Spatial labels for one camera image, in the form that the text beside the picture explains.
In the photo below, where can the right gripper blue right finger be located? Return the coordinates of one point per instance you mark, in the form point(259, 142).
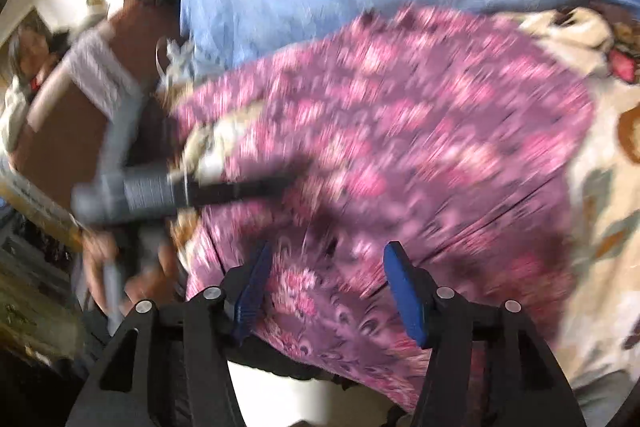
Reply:
point(412, 289)

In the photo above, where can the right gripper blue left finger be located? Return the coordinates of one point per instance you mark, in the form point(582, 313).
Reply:
point(247, 289)

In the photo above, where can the purple pink floral cloth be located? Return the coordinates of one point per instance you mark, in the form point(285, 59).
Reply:
point(445, 131)

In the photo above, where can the cream brown leaf blanket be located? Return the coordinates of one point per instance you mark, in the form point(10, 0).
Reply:
point(599, 331)

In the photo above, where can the brown wooden headboard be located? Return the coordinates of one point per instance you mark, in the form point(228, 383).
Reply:
point(59, 144)

